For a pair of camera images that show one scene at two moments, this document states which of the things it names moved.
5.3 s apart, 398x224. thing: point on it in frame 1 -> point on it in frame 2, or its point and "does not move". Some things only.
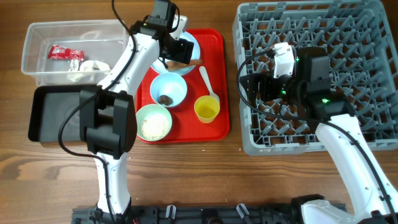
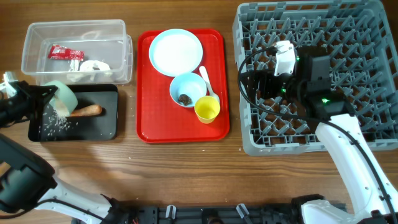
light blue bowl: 168,84 -> 186,88
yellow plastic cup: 206,107 does not move
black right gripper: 266,79 does not move
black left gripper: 184,52 -> 32,93
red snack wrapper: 56,52 does not move
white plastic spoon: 206,77 does not move
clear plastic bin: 68,53 does not move
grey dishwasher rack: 300,63 does not move
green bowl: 153,122 -> 64,99
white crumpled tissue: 87,68 does not move
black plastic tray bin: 50,104 does not move
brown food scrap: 165,99 -> 185,99
